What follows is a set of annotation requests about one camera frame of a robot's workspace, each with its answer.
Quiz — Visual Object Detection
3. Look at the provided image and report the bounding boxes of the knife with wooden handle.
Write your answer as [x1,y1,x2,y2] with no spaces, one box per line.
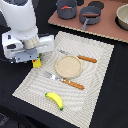
[58,50,97,63]

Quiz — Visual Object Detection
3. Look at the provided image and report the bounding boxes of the pink toy stove top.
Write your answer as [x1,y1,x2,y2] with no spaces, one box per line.
[48,0,128,43]

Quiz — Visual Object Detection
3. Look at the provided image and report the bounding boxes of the small grey saucepan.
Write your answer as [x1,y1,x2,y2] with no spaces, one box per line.
[79,6,101,30]

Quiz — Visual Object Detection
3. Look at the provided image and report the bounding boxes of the yellow toy banana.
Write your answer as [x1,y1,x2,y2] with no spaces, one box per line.
[45,92,63,109]

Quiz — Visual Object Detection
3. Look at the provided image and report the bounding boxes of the round wooden plate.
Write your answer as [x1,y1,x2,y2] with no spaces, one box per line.
[55,55,83,79]

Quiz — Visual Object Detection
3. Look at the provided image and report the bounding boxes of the white toy sink bowl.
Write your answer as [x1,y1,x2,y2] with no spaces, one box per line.
[116,4,128,30]

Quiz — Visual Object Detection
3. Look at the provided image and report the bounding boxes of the brown toy sausage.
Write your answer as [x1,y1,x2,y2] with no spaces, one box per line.
[82,13,99,17]

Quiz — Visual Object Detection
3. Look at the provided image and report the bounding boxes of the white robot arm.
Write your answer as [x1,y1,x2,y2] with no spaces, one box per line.
[0,0,54,63]

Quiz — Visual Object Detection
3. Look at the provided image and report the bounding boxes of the large grey pot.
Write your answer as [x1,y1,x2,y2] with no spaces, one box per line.
[56,0,77,19]

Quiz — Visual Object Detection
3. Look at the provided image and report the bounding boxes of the yellow toy butter box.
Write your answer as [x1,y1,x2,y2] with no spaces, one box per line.
[32,56,41,68]

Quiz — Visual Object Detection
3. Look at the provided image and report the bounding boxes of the white woven placemat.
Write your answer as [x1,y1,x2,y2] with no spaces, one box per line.
[13,32,114,128]

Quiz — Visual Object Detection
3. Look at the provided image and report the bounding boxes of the fork with wooden handle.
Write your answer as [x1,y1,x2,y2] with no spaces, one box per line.
[44,71,84,90]

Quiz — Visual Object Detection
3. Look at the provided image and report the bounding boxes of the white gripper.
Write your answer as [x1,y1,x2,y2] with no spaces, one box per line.
[2,31,54,63]

